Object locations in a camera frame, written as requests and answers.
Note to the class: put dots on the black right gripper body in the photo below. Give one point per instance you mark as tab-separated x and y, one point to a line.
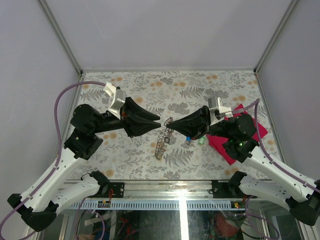
206	125

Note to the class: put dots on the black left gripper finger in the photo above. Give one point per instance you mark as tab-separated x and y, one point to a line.
139	127
132	106

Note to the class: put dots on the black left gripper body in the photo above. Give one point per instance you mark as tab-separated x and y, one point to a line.
124	119

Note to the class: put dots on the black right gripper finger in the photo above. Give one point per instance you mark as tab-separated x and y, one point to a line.
187	129
196	118

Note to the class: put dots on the green key tag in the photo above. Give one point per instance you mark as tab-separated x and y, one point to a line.
201	140

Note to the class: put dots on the large keyring with many rings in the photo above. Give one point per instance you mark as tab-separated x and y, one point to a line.
163	139

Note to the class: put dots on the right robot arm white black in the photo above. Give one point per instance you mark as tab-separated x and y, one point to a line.
293	191

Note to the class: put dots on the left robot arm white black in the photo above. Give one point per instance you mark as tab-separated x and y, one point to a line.
43	201

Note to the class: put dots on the blue key tag with key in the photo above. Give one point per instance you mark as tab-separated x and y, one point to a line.
188	141

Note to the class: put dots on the red folded cloth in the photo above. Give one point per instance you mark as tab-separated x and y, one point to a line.
217	142

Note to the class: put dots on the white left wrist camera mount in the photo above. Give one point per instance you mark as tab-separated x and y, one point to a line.
117	99

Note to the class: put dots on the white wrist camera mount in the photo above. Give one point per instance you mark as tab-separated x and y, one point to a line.
218	112
117	99

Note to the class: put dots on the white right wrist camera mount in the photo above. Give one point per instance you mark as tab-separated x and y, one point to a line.
218	112

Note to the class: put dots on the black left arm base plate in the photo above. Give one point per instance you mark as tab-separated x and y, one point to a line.
116	190

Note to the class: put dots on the aluminium front rail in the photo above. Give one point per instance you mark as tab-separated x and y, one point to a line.
143	190

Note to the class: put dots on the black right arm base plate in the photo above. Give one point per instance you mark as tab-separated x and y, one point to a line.
220	189

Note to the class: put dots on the white slotted cable duct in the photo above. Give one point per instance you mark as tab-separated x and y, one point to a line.
152	205

